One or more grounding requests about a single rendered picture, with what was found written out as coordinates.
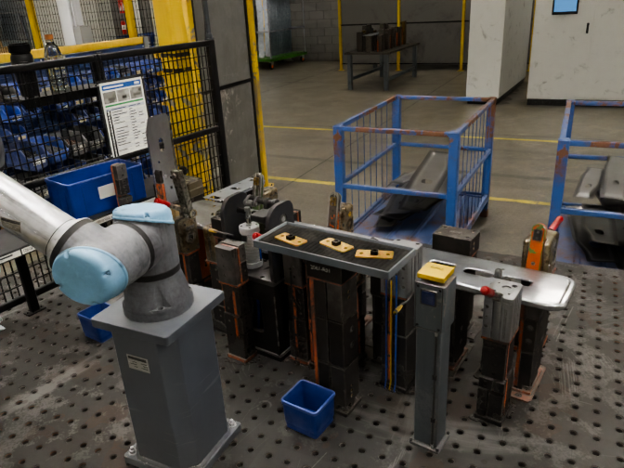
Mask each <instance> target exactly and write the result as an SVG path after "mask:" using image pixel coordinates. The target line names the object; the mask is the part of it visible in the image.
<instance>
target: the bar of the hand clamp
mask: <svg viewBox="0 0 624 468"><path fill-rule="evenodd" d="M188 172H189V171H188V168H187V167H186V166H181V167H180V170H178V171H177V170H176V169H173V170H171V171H170V173H171V176H170V178H171V179H173V182H174V185H175V191H176V195H177V198H178V200H179V204H180V207H182V208H184V209H187V211H188V213H189V211H190V210H191V209H193V207H192V203H191V200H190V196H189V191H188V187H187V184H186V180H185V177H184V175H186V174H187V173H188Z"/></svg>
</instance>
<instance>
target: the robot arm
mask: <svg viewBox="0 0 624 468"><path fill-rule="evenodd" d="M4 169H5V148H4V144H3V141H2V138H1V137H0V226H1V227H2V228H4V229H6V230H7V231H9V232H10V233H12V234H13V235H15V236H17V237H18V238H20V239H21V240H23V241H25V242H26V243H28V244H29V245H31V246H32V247H33V248H35V249H36V250H38V251H39V252H41V253H42V254H44V255H46V256H47V263H48V266H49V267H50V268H51V269H52V275H53V279H54V281H55V282H56V284H59V285H60V287H59V289H60V290H61V291H62V292H63V293H64V294H65V295H67V296H68V297H69V298H71V299H72V300H73V301H75V302H78V303H81V304H84V305H91V306H93V305H99V304H103V303H105V302H107V301H109V300H110V299H111V298H113V297H115V296H117V295H119V294H120V293H122V292H123V301H122V304H123V312H124V314H125V316H126V317H127V318H128V319H131V320H133V321H136V322H144V323H151V322H159V321H164V320H168V319H172V318H175V317H177V316H179V315H181V314H183V313H185V312H186V311H187V310H189V309H190V308H191V306H192V305H193V303H194V295H193V290H192V288H191V286H190V285H189V283H188V281H187V278H186V276H185V274H184V273H183V271H182V269H181V265H180V260H179V254H178V248H177V242H176V232H175V226H174V223H175V221H174V220H173V216H172V212H171V210H170V208H169V207H167V206H166V205H164V204H160V203H153V202H143V203H133V204H127V205H124V206H120V207H118V208H116V209H114V210H113V212H112V219H113V221H114V223H113V224H111V225H110V226H108V227H102V226H101V225H99V224H98V223H96V222H94V221H93V220H91V219H90V218H87V217H84V218H80V219H75V218H73V217H71V216H70V215H68V214H66V213H65V212H63V211H62V210H60V209H59V208H58V207H56V206H55V205H53V204H52V203H50V202H48V201H46V200H45V199H43V198H42V197H40V196H38V195H37V194H35V193H34V192H32V191H31V190H29V189H28V188H25V187H24V186H22V185H21V184H20V183H19V182H17V181H15V180H14V179H12V178H11V177H9V176H8V175H6V174H4V173H3V172H4Z"/></svg>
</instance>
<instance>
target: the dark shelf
mask: <svg viewBox="0 0 624 468"><path fill-rule="evenodd" d="M144 184H145V189H146V194H147V197H146V198H143V199H140V200H137V201H132V204H133V203H143V202H153V203H154V200H155V193H154V187H153V185H154V180H153V176H151V177H149V178H146V179H144ZM116 208H118V207H115V208H112V209H109V210H107V211H104V212H101V213H98V214H94V215H91V216H88V217H87V218H90V219H91V220H93V221H94V222H96V223H98V224H99V225H102V224H104V223H107V222H109V221H111V220H113V219H112V212H113V210H114V209H116ZM34 251H36V249H35V248H33V247H32V246H31V245H29V244H28V243H26V242H25V241H23V240H21V239H20V238H18V237H17V236H15V235H13V234H12V233H10V232H9V231H7V230H6V229H1V230H0V265H2V264H4V263H6V262H9V261H11V260H14V259H16V258H19V257H21V256H23V255H25V254H29V253H32V252H34Z"/></svg>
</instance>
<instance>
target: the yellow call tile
mask: <svg viewBox="0 0 624 468"><path fill-rule="evenodd" d="M453 272H454V267H451V266H443V265H439V264H435V263H430V262H428V263H427V264H426V265H425V266H424V267H423V268H422V269H421V270H420V271H419V272H418V273H417V277H418V278H421V279H426V280H432V281H436V282H441V283H444V282H445V281H446V280H447V279H448V278H449V277H450V276H451V275H452V274H453Z"/></svg>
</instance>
